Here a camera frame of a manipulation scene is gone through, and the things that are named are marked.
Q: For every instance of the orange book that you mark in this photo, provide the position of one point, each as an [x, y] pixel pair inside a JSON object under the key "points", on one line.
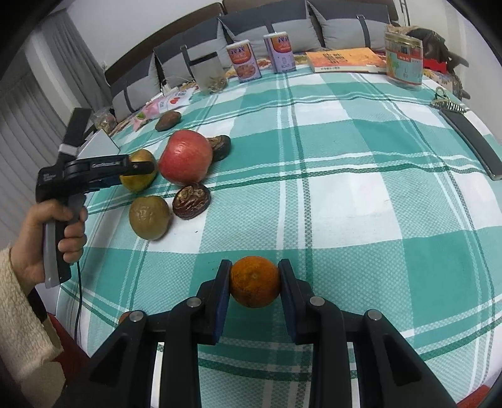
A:
{"points": [[345, 61]]}

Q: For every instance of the grey cushion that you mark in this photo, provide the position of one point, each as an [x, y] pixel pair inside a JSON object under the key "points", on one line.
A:
{"points": [[349, 27], [135, 84], [184, 43], [266, 21]]}

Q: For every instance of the person's left hand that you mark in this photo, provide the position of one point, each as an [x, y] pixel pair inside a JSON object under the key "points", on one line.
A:
{"points": [[29, 247]]}

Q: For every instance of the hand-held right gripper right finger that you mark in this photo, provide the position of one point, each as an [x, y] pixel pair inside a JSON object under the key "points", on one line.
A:
{"points": [[288, 302]]}

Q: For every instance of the white packet with red heart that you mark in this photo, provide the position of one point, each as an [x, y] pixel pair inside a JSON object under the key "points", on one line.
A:
{"points": [[176, 102]]}

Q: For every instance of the flat wrinkled brown fruit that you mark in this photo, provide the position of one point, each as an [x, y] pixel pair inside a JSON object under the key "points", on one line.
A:
{"points": [[168, 121]]}

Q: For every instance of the can with food picture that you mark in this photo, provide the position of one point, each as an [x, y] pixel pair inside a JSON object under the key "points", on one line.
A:
{"points": [[243, 62]]}

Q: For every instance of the green yellow citrus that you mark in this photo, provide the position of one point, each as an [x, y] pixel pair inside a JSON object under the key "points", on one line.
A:
{"points": [[137, 184]]}

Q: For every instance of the clear bag of nuts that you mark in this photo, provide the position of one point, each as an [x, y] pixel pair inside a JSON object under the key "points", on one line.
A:
{"points": [[105, 122]]}

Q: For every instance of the green white plaid cloth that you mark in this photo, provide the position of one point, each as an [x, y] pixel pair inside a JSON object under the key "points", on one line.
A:
{"points": [[333, 176]]}

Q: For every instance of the green tin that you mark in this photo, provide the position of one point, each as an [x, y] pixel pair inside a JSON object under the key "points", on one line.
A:
{"points": [[404, 61]]}

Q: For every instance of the green brown round fruit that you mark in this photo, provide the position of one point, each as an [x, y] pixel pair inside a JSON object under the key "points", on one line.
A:
{"points": [[150, 217]]}

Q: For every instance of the grey curtain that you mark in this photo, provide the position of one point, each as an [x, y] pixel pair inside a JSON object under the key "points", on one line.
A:
{"points": [[43, 70]]}

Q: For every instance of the person's left forearm cream sleeve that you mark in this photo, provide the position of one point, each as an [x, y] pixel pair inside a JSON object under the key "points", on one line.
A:
{"points": [[23, 333]]}

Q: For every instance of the red pomegranate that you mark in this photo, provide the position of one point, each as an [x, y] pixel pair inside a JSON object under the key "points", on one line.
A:
{"points": [[186, 159]]}

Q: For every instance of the large wrinkled brown fruit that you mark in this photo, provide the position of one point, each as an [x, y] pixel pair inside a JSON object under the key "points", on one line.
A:
{"points": [[191, 201]]}

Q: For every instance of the orange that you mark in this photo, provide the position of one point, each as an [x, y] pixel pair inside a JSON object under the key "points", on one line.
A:
{"points": [[255, 280]]}

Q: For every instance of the white cardboard box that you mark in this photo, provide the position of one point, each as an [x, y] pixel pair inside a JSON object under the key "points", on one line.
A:
{"points": [[100, 144]]}

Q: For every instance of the pink snack packet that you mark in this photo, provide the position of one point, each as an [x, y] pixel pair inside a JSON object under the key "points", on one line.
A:
{"points": [[147, 115]]}

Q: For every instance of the clear jar with black lid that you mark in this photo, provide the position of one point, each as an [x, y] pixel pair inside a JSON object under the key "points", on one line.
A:
{"points": [[208, 74]]}

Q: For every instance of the red box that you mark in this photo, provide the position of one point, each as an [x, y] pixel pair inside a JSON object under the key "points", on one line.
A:
{"points": [[435, 64]]}

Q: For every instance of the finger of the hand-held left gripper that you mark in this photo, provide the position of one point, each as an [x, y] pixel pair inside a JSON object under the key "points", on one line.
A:
{"points": [[140, 168]]}

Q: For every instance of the dark cloth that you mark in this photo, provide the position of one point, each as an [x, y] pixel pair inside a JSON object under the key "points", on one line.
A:
{"points": [[439, 45]]}

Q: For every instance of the dark wrinkled round fruit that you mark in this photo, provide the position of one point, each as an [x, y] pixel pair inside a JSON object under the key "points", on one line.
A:
{"points": [[220, 148]]}

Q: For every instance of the dark brown sofa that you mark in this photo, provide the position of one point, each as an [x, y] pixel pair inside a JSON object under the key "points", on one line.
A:
{"points": [[129, 59]]}

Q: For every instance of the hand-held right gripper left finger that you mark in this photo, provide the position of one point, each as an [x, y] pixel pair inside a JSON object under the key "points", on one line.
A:
{"points": [[221, 302]]}

